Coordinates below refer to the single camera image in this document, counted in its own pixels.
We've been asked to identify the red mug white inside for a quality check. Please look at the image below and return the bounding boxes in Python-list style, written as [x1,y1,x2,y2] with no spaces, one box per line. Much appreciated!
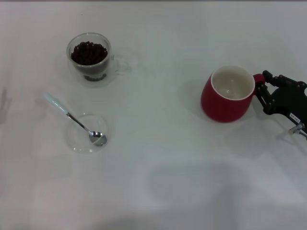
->
[201,64,266,123]

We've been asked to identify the spoon with white handle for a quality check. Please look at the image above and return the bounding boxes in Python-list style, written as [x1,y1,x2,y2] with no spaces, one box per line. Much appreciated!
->
[43,92,107,146]

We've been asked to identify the clear double-wall glass cup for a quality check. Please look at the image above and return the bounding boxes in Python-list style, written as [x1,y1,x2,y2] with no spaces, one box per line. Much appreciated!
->
[66,33,132,87]

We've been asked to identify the clear glass saucer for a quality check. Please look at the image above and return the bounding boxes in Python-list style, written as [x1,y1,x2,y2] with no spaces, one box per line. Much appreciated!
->
[66,113,109,154]

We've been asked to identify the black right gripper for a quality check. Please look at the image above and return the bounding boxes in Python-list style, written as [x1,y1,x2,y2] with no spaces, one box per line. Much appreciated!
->
[258,70,307,131]

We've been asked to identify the dark roasted coffee beans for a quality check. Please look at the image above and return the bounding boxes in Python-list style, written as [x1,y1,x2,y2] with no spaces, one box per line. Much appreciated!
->
[71,41,108,66]

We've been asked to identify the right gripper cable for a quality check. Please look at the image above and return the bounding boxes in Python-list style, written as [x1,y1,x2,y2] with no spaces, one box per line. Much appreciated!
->
[275,122,307,142]

